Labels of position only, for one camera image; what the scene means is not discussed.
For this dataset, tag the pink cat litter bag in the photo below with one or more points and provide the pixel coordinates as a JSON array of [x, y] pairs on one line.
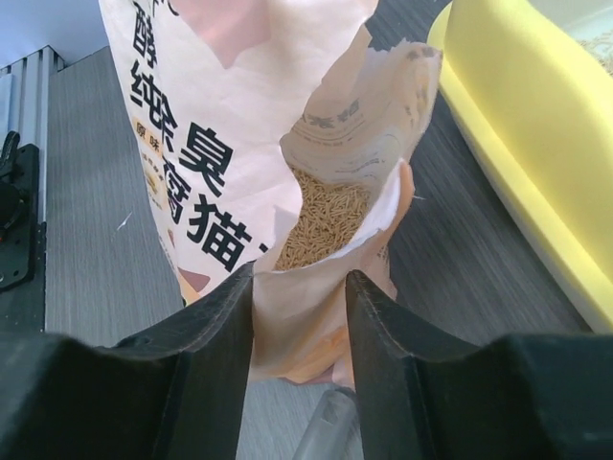
[[272, 133]]

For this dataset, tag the yellow litter box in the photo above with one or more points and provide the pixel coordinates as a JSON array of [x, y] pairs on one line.
[[528, 85]]

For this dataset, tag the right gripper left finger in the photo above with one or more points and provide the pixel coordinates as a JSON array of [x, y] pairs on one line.
[[172, 391]]

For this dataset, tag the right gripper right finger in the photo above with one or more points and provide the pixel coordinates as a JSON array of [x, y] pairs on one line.
[[423, 393]]

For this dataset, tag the aluminium rail frame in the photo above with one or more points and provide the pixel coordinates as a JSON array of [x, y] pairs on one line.
[[25, 96]]

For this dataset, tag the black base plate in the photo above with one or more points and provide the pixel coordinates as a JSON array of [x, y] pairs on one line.
[[19, 209]]

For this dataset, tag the clear plastic scoop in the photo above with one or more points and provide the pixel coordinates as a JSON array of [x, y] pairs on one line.
[[328, 430]]

